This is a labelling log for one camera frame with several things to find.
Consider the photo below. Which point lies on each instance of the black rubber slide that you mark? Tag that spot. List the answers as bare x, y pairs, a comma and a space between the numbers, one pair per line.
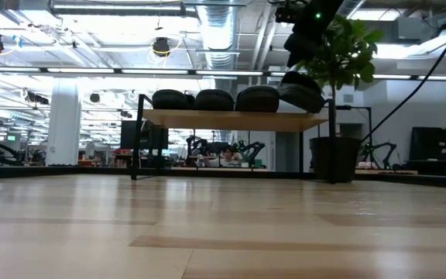
170, 100
257, 100
300, 97
213, 100

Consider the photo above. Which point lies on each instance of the silver ventilation duct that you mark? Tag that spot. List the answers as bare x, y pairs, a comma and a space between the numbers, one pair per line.
219, 31

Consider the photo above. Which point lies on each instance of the person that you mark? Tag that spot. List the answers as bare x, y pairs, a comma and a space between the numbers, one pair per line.
227, 159

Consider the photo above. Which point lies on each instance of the white building column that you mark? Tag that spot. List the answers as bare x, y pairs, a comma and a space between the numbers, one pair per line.
63, 124

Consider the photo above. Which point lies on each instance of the green leafy plant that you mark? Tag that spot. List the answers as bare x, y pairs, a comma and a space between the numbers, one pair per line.
347, 50

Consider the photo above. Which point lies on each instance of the wooden shelf with black legs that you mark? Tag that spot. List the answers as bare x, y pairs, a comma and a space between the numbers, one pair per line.
227, 121

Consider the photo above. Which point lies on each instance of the black cabinet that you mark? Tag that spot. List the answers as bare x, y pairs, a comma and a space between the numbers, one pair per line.
438, 151

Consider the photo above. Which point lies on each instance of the black wall screen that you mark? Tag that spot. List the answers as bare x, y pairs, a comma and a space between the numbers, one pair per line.
130, 135

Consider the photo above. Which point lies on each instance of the black plant pot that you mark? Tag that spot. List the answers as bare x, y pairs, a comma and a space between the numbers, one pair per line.
335, 159

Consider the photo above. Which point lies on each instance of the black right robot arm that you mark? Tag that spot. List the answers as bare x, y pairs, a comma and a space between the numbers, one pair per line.
316, 25

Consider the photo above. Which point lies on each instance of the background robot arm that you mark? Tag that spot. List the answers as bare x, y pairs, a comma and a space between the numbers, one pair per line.
254, 153
381, 153

